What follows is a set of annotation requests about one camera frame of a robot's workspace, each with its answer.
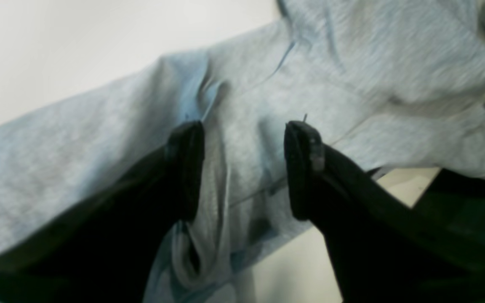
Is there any black left gripper left finger pad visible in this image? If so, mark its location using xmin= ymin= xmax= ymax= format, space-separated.
xmin=0 ymin=121 xmax=205 ymax=303

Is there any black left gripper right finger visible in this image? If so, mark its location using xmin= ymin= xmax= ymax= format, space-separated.
xmin=284 ymin=121 xmax=485 ymax=303

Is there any grey t-shirt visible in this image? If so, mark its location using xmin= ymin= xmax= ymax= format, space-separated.
xmin=0 ymin=0 xmax=485 ymax=303

